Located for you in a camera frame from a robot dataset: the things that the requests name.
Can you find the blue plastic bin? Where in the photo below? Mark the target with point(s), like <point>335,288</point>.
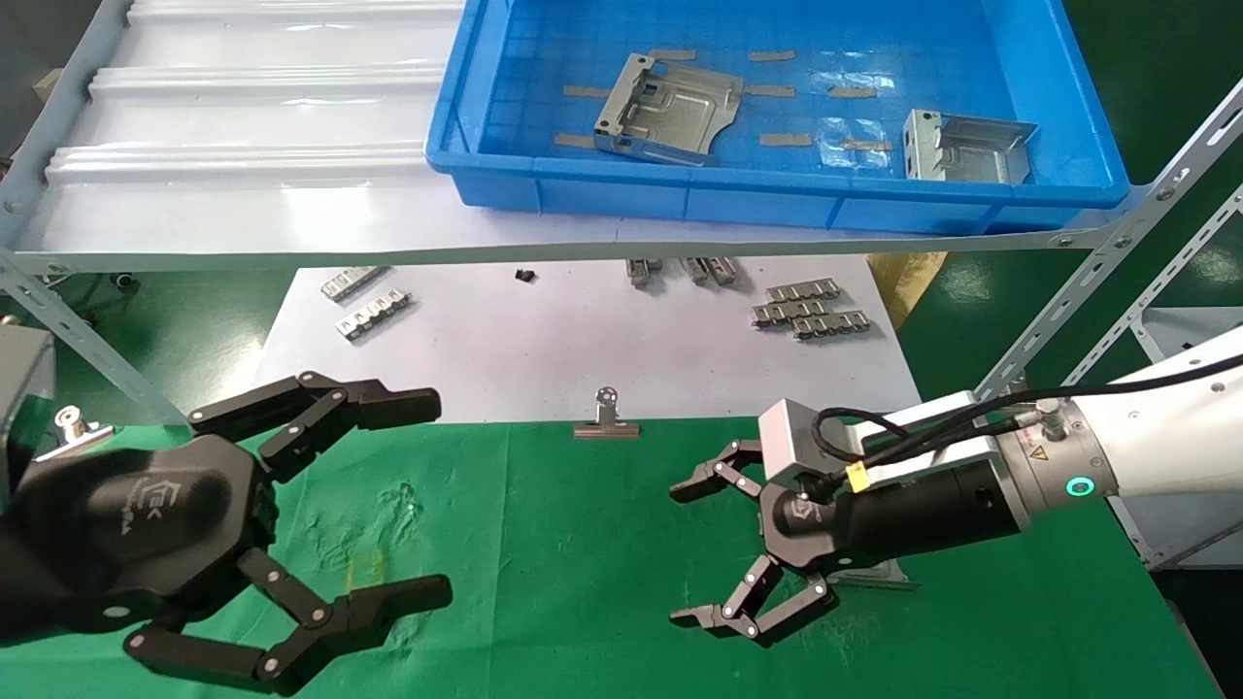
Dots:
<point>515,97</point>

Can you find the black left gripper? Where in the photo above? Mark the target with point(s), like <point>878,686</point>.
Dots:
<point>146,524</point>

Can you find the small notched metal rail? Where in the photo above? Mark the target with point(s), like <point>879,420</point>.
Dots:
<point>695,270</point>
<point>641,272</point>
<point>722,271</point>
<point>354,282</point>
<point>374,316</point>
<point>830,325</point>
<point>789,312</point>
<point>802,290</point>

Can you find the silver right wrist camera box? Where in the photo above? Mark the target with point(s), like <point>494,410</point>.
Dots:
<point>791,437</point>

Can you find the grey tape strip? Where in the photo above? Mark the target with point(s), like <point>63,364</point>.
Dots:
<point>586,91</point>
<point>785,140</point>
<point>573,141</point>
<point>771,55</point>
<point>672,54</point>
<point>864,145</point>
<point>770,90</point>
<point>853,92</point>

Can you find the clear plastic bag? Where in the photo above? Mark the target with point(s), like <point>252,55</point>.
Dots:
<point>840,153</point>

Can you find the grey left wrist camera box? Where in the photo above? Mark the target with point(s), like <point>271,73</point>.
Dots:
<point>19,379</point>

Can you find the small sheet metal bracket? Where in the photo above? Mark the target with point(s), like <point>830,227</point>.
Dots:
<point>971,155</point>

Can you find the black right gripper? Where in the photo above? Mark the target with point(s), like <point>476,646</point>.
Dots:
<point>811,529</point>

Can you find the white paper sheet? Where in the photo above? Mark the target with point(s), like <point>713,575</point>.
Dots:
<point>544,340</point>

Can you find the silver binder clip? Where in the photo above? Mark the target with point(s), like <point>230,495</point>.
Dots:
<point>70,422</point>
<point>606,428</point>

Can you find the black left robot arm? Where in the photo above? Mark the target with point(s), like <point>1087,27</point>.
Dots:
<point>8,602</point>

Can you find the large sheet metal bracket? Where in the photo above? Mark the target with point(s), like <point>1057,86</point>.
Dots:
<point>680,112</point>
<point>889,580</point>

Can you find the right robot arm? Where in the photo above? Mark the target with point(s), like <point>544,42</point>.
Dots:
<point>1146,456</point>

